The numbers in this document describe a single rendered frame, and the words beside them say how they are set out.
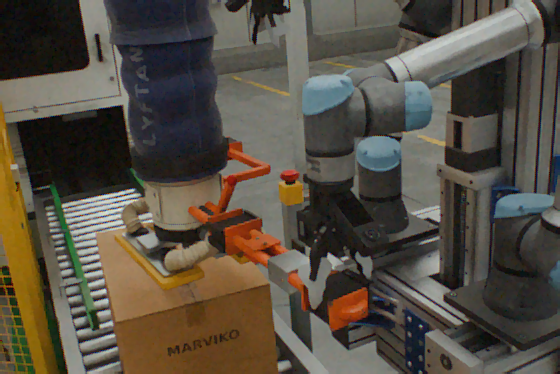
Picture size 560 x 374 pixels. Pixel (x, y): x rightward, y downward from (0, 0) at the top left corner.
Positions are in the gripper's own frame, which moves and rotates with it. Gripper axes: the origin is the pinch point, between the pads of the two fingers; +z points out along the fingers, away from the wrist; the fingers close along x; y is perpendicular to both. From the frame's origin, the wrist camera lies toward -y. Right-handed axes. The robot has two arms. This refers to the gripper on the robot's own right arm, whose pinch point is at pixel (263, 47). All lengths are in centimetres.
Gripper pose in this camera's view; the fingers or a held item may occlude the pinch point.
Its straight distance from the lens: 171.7
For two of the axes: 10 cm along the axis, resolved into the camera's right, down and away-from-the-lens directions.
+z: 0.8, 9.4, 3.4
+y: 8.9, -2.2, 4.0
